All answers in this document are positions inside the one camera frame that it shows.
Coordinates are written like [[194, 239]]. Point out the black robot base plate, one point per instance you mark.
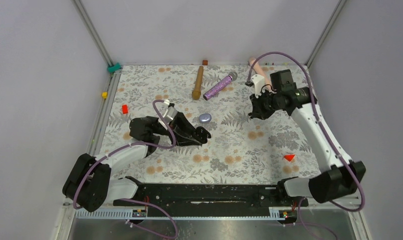
[[213, 200]]

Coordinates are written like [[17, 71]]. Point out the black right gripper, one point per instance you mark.
[[258, 112]]

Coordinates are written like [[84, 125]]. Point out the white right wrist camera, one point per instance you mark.
[[258, 81]]

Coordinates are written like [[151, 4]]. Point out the teal corner clamp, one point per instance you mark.
[[114, 68]]

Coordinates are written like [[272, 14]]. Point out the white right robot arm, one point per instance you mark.
[[339, 175]]

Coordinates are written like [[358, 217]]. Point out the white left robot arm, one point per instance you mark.
[[90, 183]]

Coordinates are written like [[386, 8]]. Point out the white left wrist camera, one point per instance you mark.
[[169, 115]]

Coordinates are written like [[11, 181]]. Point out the small yellow cube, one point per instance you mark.
[[104, 95]]

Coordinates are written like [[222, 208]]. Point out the pink microphone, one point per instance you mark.
[[258, 69]]

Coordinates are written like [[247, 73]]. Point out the small red block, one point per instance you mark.
[[124, 109]]

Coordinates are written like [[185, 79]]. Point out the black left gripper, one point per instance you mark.
[[185, 134]]

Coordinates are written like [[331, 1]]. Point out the floral table mat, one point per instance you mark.
[[241, 150]]

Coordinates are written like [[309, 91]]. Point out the red triangle block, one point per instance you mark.
[[289, 157]]

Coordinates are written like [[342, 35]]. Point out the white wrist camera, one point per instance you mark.
[[258, 81], [169, 115]]

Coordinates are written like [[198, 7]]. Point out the gold microphone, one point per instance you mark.
[[196, 93]]

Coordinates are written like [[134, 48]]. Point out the purple earbud charging case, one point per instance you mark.
[[205, 118]]

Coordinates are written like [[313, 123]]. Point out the purple glitter microphone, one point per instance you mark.
[[220, 85]]

